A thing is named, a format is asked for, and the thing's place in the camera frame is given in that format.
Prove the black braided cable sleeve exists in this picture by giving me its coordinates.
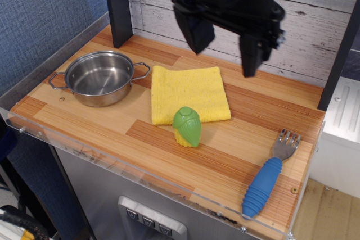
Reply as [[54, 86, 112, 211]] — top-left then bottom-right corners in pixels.
[[0, 209, 50, 240]]

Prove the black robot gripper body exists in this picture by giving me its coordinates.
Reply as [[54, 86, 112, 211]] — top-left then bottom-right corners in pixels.
[[172, 0, 285, 49]]

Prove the blue handled metal fork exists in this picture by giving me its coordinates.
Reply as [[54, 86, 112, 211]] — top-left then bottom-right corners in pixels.
[[241, 129, 302, 219]]

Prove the silver button control panel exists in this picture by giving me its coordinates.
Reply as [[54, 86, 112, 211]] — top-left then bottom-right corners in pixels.
[[118, 196, 188, 239]]

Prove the yellow folded cloth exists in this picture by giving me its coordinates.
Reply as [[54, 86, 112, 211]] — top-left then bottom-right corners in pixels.
[[151, 66, 231, 125]]

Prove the white ribbed side cabinet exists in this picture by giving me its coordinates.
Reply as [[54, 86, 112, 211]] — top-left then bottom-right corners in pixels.
[[310, 77, 359, 198]]

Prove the yellow object bottom left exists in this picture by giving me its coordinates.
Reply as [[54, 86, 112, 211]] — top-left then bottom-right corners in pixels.
[[20, 230, 35, 240]]

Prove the stainless steel pot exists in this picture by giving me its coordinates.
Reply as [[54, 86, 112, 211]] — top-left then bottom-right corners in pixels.
[[48, 51, 151, 107]]

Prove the black right frame post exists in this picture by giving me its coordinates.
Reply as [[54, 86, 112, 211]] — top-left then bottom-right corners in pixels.
[[317, 3, 359, 111]]

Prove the black left frame post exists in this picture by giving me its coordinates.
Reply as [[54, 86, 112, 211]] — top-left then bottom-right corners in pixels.
[[106, 0, 133, 48]]

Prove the clear acrylic table guard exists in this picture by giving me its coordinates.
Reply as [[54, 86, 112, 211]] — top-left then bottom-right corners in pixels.
[[1, 100, 325, 239]]

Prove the black frame post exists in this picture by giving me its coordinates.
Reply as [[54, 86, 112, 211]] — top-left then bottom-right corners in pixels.
[[317, 3, 359, 111], [106, 0, 133, 48]]

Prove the green yellow toy corn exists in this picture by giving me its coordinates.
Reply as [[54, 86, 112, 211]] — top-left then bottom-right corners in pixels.
[[172, 106, 202, 147]]

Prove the stainless steel cabinet front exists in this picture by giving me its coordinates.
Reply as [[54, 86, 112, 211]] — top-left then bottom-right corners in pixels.
[[55, 148, 253, 239]]

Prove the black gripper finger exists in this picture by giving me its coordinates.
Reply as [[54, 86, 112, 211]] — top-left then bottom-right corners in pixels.
[[174, 6, 215, 55], [239, 33, 272, 78]]

